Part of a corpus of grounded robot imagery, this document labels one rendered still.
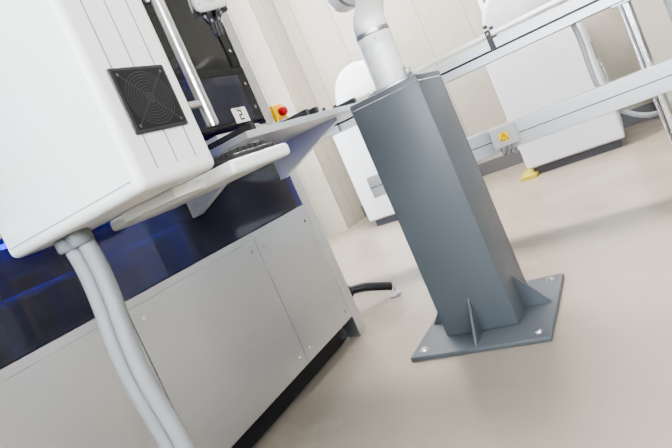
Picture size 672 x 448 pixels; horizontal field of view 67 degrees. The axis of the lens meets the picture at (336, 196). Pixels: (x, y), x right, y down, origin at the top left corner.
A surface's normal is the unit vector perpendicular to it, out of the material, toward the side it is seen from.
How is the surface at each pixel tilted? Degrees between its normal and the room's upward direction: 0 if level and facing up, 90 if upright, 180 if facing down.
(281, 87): 90
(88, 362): 90
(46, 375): 90
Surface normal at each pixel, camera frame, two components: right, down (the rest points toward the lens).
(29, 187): -0.48, 0.28
